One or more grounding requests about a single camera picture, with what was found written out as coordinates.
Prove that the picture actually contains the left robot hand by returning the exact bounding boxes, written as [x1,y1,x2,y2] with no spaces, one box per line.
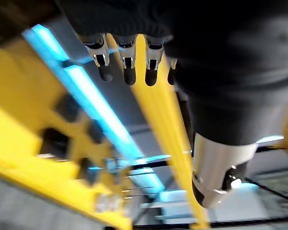
[54,0,288,209]

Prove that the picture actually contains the cyan glowing light strip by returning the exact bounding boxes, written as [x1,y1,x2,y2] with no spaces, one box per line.
[21,23,171,199]

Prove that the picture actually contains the yellow shelf upright post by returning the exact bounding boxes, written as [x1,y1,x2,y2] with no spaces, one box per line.
[131,33,211,230]

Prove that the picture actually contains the thin black cable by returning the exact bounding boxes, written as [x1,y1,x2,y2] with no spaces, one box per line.
[244,176,288,206]

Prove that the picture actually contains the yellow metal shelf frame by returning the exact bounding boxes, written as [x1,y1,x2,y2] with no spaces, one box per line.
[0,35,135,230]

